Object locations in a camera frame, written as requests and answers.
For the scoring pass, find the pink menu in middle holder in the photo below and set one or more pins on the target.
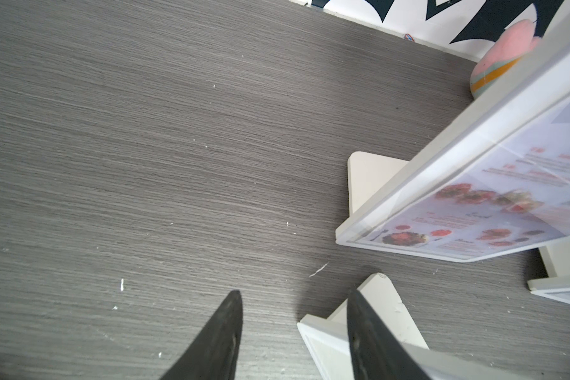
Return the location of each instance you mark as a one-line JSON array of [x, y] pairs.
[[517, 194]]

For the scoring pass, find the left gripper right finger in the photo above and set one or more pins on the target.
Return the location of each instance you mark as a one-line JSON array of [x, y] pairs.
[[375, 351]]

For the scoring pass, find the pink striped plush toy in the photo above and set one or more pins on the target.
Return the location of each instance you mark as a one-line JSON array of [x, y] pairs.
[[516, 41]]

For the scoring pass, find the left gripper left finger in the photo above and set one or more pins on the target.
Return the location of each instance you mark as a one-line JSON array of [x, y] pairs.
[[214, 352]]

